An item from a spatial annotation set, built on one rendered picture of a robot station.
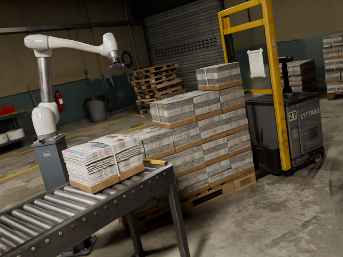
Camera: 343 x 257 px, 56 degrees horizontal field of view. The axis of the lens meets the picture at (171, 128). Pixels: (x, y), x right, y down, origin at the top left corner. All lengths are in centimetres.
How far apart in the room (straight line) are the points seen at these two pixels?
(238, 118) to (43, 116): 182
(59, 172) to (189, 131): 118
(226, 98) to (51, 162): 170
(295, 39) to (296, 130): 570
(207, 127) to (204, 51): 748
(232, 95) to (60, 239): 219
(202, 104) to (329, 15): 625
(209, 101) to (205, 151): 49
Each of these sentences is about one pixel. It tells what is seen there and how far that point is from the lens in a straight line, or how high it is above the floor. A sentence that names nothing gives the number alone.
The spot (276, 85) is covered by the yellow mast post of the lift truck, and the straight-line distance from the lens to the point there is 335.
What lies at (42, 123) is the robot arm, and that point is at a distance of 269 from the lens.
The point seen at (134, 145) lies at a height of 98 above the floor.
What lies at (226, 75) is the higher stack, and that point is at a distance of 320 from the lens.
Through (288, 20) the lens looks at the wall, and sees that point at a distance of 921.
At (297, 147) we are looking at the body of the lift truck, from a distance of 370.
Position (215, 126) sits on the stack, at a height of 73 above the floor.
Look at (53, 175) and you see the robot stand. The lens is 277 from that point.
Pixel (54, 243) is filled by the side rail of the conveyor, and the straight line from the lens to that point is 162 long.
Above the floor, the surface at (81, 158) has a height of 101.
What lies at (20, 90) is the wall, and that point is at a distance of 947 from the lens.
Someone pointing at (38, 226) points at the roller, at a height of 78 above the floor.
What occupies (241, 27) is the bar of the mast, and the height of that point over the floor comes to 162.
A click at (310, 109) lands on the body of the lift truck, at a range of 379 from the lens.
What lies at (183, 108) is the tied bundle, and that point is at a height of 99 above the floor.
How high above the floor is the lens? 145
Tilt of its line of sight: 12 degrees down
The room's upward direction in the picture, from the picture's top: 11 degrees counter-clockwise
